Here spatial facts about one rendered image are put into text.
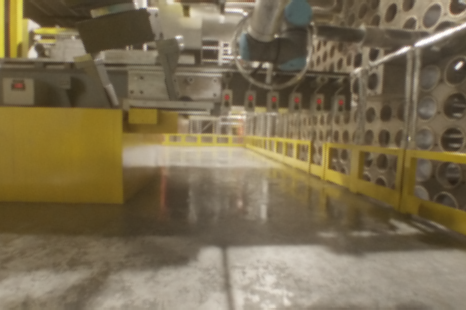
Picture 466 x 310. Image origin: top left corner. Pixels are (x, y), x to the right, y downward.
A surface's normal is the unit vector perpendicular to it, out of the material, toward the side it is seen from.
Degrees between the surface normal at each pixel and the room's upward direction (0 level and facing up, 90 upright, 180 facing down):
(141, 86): 90
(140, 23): 114
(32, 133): 90
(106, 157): 90
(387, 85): 90
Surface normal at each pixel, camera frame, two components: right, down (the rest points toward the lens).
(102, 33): -0.12, 0.47
